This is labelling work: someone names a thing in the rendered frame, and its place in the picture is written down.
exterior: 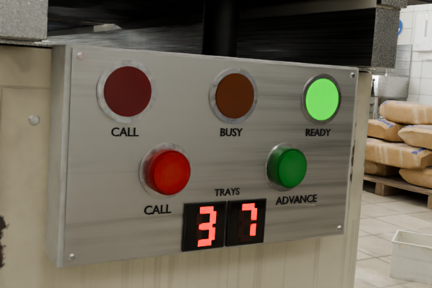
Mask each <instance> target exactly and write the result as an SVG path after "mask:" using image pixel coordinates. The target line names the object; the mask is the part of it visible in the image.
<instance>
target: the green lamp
mask: <svg viewBox="0 0 432 288"><path fill-rule="evenodd" d="M337 106H338V90H337V89H336V87H335V85H334V84H333V83H332V82H331V81H330V80H327V79H319V80H317V81H315V82H314V83H313V84H312V85H311V87H310V88H309V91H308V93H307V108H308V111H309V113H310V115H311V116H312V117H313V118H315V119H317V120H326V119H327V118H329V117H331V116H332V115H333V114H334V112H335V110H336V108H337Z"/></svg>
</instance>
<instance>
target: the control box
mask: <svg viewBox="0 0 432 288"><path fill-rule="evenodd" d="M125 66H132V67H135V68H138V69H140V70H141V71H142V72H144V74H146V76H147V77H148V79H149V81H150V84H151V88H152V94H151V98H150V102H149V103H148V105H147V107H146V108H145V109H144V110H143V111H142V112H141V113H139V114H137V115H135V116H131V117H124V116H120V115H118V114H116V113H114V112H113V111H111V110H110V108H109V107H108V105H107V103H106V101H105V97H104V86H105V83H106V81H107V79H108V77H109V75H110V74H111V73H112V72H113V71H115V70H116V69H118V68H121V67H125ZM232 73H240V74H242V75H244V76H246V77H247V78H248V79H249V80H250V82H251V83H252V86H253V89H254V100H253V105H252V106H251V108H250V110H249V111H248V112H247V113H246V114H245V115H244V116H242V117H240V118H235V119H233V118H228V117H226V116H225V115H223V114H222V113H221V112H220V111H219V109H218V107H217V104H216V99H215V94H216V90H217V87H218V84H219V83H220V81H221V80H222V79H223V78H224V77H225V76H227V75H229V74H232ZM358 74H359V68H357V67H348V66H332V65H324V64H308V63H300V62H284V61H276V60H260V59H252V58H237V57H221V56H213V55H197V54H188V53H173V52H164V51H149V50H140V49H125V48H110V47H101V46H85V45H77V44H55V45H53V47H52V48H51V83H50V89H51V105H50V123H49V158H48V192H47V210H46V245H45V254H46V256H47V257H48V258H49V259H50V260H51V261H52V262H53V264H54V265H55V266H56V267H57V268H62V267H73V266H83V265H89V264H100V263H106V262H117V261H122V260H133V259H139V258H150V257H160V256H166V255H176V254H183V253H193V252H199V251H209V250H216V249H226V248H237V247H242V246H253V245H259V244H270V243H275V242H286V241H292V240H303V239H313V238H320V237H330V236H336V235H344V234H345V226H346V217H347V203H348V188H349V180H350V165H351V157H352V142H353V135H354V120H355V111H356V97H357V82H358ZM319 79H327V80H330V81H331V82H332V83H333V84H334V85H335V87H336V89H337V92H338V104H337V108H336V110H335V112H334V114H333V115H332V116H331V117H329V118H327V119H326V120H317V119H315V118H313V117H312V116H311V114H310V113H309V111H308V108H307V93H308V91H309V88H310V87H311V85H312V84H313V83H314V82H315V81H317V80H319ZM287 147H289V148H294V149H298V150H300V151H301V152H302V153H303V154H304V156H305V159H306V160H307V171H306V174H305V177H304V178H303V180H302V182H301V183H300V184H299V185H297V186H295V187H294V188H285V187H282V186H279V185H277V184H276V183H275V182H274V181H273V179H272V177H271V173H270V166H271V162H272V159H273V157H274V155H275V154H276V153H277V152H278V151H279V150H281V149H283V148H287ZM164 149H172V150H175V151H178V152H180V153H182V154H183V155H184V156H186V158H187V160H188V162H189V164H190V178H189V180H188V182H187V184H186V186H185V187H184V188H183V189H182V190H181V191H180V192H178V193H176V194H174V195H163V194H160V193H158V192H156V191H154V190H153V189H152V188H151V187H150V186H149V184H148V182H147V178H146V168H147V164H148V162H149V160H150V159H151V157H152V156H153V155H154V154H155V153H157V152H159V151H160V150H164ZM251 203H254V204H255V208H257V215H256V220H253V224H256V233H255V235H253V238H252V240H251V241H245V242H240V237H237V233H238V225H241V221H239V210H241V209H242V204H251ZM207 206H213V211H214V212H216V222H215V224H212V227H213V228H215V240H211V245H210V246H199V247H198V242H195V229H199V225H196V216H197V213H200V207H207Z"/></svg>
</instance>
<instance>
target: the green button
mask: <svg viewBox="0 0 432 288"><path fill-rule="evenodd" d="M306 171H307V160H306V159H305V156H304V154H303V153H302V152H301V151H300V150H298V149H295V148H289V147H287V148H283V149H281V150H279V151H278V152H277V153H276V154H275V155H274V157H273V159H272V162H271V166H270V173H271V177H272V179H273V181H274V182H275V183H276V184H277V185H279V186H282V187H285V188H294V187H295V186H297V185H299V184H300V183H301V182H302V180H303V178H304V177H305V174H306Z"/></svg>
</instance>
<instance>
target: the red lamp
mask: <svg viewBox="0 0 432 288"><path fill-rule="evenodd" d="M151 94H152V88H151V84H150V81H149V79H148V77H147V76H146V74H144V72H142V71H141V70H140V69H138V68H136V67H132V66H125V67H120V68H118V69H116V70H115V71H113V72H112V73H111V74H110V75H109V77H108V79H107V81H106V83H105V86H104V97H105V101H106V103H107V105H108V107H109V108H110V110H111V111H113V112H114V113H116V114H118V115H120V116H124V117H131V116H135V115H137V114H139V113H141V112H142V111H143V110H144V109H145V108H146V107H147V105H148V104H149V102H150V98H151Z"/></svg>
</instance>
